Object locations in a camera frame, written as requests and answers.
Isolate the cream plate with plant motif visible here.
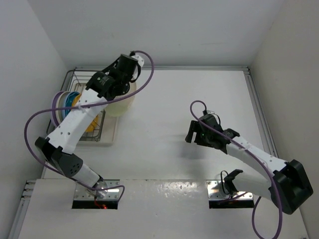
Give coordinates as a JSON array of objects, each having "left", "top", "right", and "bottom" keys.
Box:
[{"left": 104, "top": 83, "right": 137, "bottom": 117}]

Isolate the teal dotted plate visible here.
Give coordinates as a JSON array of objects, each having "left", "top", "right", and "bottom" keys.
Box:
[{"left": 62, "top": 91, "right": 80, "bottom": 118}]

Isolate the yellow dotted plate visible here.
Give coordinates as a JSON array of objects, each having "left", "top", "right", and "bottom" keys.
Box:
[{"left": 71, "top": 94, "right": 99, "bottom": 132}]

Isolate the purple plate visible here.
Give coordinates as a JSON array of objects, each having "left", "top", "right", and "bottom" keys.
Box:
[{"left": 50, "top": 91, "right": 65, "bottom": 127}]

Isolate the light blue plate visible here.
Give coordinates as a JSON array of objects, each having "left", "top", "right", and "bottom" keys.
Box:
[{"left": 62, "top": 92, "right": 75, "bottom": 119}]

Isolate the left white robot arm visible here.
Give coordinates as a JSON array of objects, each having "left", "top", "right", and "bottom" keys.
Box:
[{"left": 35, "top": 53, "right": 144, "bottom": 193}]

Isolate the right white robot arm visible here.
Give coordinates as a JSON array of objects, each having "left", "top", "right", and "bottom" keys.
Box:
[{"left": 185, "top": 114, "right": 314, "bottom": 215}]

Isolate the beige drip tray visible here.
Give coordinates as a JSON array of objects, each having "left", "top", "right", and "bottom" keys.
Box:
[{"left": 74, "top": 83, "right": 120, "bottom": 147}]

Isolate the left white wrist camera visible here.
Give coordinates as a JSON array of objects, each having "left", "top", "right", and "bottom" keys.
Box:
[{"left": 132, "top": 54, "right": 145, "bottom": 67}]

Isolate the metal wire dish rack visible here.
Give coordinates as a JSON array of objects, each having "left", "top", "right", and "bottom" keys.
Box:
[{"left": 60, "top": 69, "right": 105, "bottom": 142}]

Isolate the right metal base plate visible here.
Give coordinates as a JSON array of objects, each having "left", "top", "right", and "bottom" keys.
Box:
[{"left": 206, "top": 180, "right": 253, "bottom": 202}]

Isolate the metal base plate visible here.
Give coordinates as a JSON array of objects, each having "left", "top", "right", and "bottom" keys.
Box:
[
  {"left": 73, "top": 180, "right": 120, "bottom": 201},
  {"left": 206, "top": 180, "right": 253, "bottom": 202}
]

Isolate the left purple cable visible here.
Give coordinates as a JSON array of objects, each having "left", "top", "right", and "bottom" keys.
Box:
[{"left": 23, "top": 50, "right": 155, "bottom": 200}]

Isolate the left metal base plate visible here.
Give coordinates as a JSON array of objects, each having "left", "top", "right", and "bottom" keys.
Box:
[{"left": 73, "top": 180, "right": 120, "bottom": 201}]

